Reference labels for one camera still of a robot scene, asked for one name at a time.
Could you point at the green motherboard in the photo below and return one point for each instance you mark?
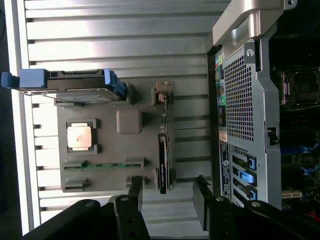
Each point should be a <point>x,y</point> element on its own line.
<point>297,160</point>

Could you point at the open grey PC case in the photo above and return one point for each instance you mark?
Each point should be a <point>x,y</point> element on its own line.
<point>260,112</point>

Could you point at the white expansion slot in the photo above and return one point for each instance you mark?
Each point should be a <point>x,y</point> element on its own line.
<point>291,194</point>

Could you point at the silver CPU chip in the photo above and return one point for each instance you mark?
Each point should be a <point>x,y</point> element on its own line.
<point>79,137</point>

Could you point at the hard disk with blue caddy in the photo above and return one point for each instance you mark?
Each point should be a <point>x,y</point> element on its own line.
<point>75,83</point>

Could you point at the metal CPU socket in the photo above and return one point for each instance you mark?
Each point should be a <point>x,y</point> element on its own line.
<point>302,87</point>

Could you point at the blue expansion slot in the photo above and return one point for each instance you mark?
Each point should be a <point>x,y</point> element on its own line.
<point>292,150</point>

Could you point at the green RAM stick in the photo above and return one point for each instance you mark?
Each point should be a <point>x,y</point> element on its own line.
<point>105,166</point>

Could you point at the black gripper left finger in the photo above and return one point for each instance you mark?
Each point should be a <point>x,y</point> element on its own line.
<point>130,220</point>

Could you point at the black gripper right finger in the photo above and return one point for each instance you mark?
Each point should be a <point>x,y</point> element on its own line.
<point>220,220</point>

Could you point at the grey parts rack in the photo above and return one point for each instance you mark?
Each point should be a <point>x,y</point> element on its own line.
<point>112,150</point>

